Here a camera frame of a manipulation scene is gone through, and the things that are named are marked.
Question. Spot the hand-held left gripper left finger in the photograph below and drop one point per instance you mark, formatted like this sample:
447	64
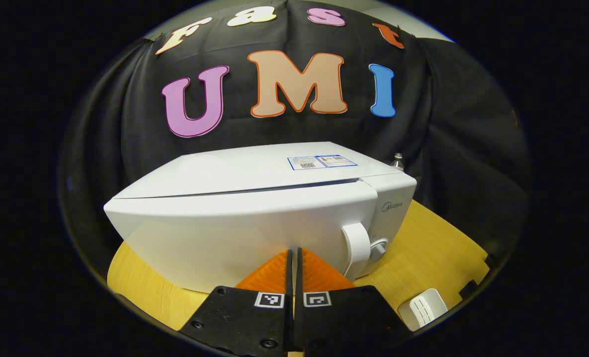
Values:
239	322

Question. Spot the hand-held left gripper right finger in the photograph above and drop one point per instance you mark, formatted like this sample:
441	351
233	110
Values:
344	322

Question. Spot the white microwave oven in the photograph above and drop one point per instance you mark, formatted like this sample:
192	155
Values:
249	218

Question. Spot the white sandwich holder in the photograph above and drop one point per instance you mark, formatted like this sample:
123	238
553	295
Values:
423	310

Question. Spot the black backdrop cloth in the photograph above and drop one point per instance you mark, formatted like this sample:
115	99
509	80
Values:
473	148

